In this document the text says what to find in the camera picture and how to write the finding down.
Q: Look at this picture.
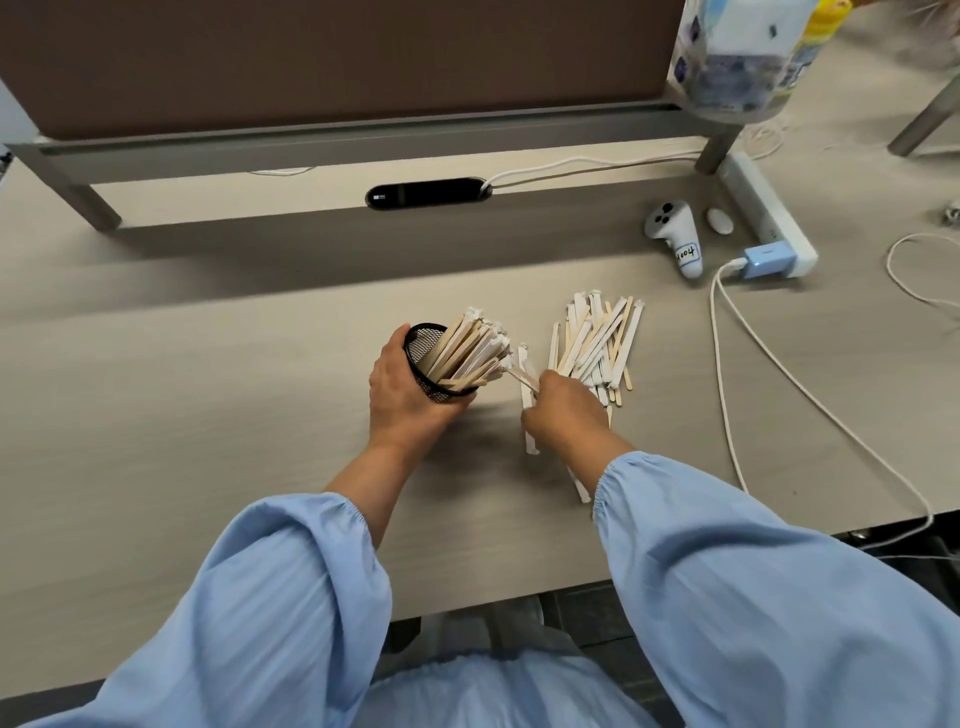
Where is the person's right hand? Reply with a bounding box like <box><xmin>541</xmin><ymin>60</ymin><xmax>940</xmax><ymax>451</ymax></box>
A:
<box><xmin>520</xmin><ymin>368</ymin><xmax>610</xmax><ymax>460</ymax></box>

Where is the person's left hand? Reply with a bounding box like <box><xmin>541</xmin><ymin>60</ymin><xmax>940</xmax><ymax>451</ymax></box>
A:
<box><xmin>368</xmin><ymin>324</ymin><xmax>479</xmax><ymax>451</ymax></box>

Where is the single wooden stirrer stick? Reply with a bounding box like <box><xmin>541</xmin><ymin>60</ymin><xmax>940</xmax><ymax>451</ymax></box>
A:
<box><xmin>499</xmin><ymin>362</ymin><xmax>544</xmax><ymax>394</ymax></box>

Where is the black mesh pen holder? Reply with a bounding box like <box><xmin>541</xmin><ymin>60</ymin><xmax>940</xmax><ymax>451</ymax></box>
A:
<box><xmin>402</xmin><ymin>322</ymin><xmax>478</xmax><ymax>407</ymax></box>

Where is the person's right forearm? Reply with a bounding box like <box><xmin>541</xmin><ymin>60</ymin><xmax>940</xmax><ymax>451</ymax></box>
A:
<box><xmin>558</xmin><ymin>431</ymin><xmax>960</xmax><ymax>728</ymax></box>

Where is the person's left forearm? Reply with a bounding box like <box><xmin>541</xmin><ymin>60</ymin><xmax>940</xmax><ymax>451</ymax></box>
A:
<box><xmin>22</xmin><ymin>438</ymin><xmax>436</xmax><ymax>728</ymax></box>

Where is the pile of wrapped wooden sticks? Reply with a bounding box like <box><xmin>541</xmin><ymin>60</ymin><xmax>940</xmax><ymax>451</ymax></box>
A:
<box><xmin>545</xmin><ymin>288</ymin><xmax>647</xmax><ymax>411</ymax></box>

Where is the bunch of sticks in holder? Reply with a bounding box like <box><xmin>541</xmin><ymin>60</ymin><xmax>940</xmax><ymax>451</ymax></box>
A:
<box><xmin>416</xmin><ymin>305</ymin><xmax>516</xmax><ymax>396</ymax></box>

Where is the white handheld controller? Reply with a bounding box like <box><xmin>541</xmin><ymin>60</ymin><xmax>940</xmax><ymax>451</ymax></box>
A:
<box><xmin>644</xmin><ymin>198</ymin><xmax>705</xmax><ymax>282</ymax></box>

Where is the light blue charger plug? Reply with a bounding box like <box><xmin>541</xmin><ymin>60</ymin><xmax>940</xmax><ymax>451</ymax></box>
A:
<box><xmin>744</xmin><ymin>241</ymin><xmax>795</xmax><ymax>281</ymax></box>

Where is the white power strip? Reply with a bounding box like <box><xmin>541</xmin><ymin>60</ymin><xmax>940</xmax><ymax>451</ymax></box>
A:
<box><xmin>715</xmin><ymin>151</ymin><xmax>819</xmax><ymax>280</ymax></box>

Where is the brown desk divider panel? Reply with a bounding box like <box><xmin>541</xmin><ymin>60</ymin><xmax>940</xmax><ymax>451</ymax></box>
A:
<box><xmin>0</xmin><ymin>0</ymin><xmax>689</xmax><ymax>143</ymax></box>

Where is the light blue dress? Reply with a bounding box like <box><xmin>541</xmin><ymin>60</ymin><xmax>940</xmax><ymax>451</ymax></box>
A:
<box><xmin>358</xmin><ymin>646</ymin><xmax>663</xmax><ymax>728</ymax></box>

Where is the yellow bottle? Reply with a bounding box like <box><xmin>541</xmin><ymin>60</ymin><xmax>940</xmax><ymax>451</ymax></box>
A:
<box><xmin>787</xmin><ymin>0</ymin><xmax>854</xmax><ymax>96</ymax></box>

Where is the grey metal desk leg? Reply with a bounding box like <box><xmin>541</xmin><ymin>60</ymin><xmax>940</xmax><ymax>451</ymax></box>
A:
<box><xmin>888</xmin><ymin>73</ymin><xmax>960</xmax><ymax>159</ymax></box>

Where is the black oval cable grommet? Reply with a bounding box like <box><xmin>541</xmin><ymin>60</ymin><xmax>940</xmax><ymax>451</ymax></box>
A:
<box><xmin>365</xmin><ymin>177</ymin><xmax>495</xmax><ymax>213</ymax></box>

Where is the white charging cable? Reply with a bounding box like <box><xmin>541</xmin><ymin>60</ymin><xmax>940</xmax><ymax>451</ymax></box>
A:
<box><xmin>708</xmin><ymin>257</ymin><xmax>939</xmax><ymax>553</ymax></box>

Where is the grey metal divider frame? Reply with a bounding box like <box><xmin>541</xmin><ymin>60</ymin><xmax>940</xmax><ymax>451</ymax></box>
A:
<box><xmin>6</xmin><ymin>99</ymin><xmax>751</xmax><ymax>234</ymax></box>

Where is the white power strip cable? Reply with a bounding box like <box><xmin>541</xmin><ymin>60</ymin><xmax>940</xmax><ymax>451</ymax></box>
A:
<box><xmin>480</xmin><ymin>147</ymin><xmax>723</xmax><ymax>190</ymax></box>

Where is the thin white looped cable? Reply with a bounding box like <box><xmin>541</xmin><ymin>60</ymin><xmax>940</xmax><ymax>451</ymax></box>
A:
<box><xmin>885</xmin><ymin>231</ymin><xmax>960</xmax><ymax>310</ymax></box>

